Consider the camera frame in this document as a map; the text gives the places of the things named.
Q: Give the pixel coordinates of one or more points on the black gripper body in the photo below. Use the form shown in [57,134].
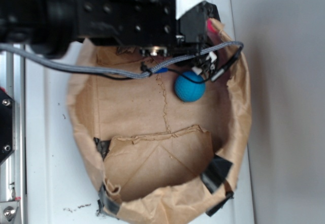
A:
[163,27]

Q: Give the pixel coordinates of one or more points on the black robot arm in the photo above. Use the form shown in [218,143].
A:
[42,30]

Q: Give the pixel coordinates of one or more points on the blue ball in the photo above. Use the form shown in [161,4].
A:
[189,87]

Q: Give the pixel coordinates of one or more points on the black tape strip lower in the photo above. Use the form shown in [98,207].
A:
[102,147]

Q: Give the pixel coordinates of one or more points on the black tape strip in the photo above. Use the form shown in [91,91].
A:
[215,173]
[106,205]
[102,147]

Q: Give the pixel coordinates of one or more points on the brown paper bag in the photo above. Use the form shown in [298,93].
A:
[159,144]

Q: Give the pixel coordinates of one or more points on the black tape strip right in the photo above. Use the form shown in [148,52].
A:
[215,173]

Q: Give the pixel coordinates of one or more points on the black tape strip left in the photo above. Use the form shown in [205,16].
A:
[106,205]

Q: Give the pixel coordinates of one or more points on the black tape lower right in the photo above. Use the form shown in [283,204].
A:
[210,212]

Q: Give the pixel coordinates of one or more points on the aluminium rail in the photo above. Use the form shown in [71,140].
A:
[13,176]

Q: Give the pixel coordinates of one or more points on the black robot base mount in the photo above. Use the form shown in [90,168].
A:
[7,126]

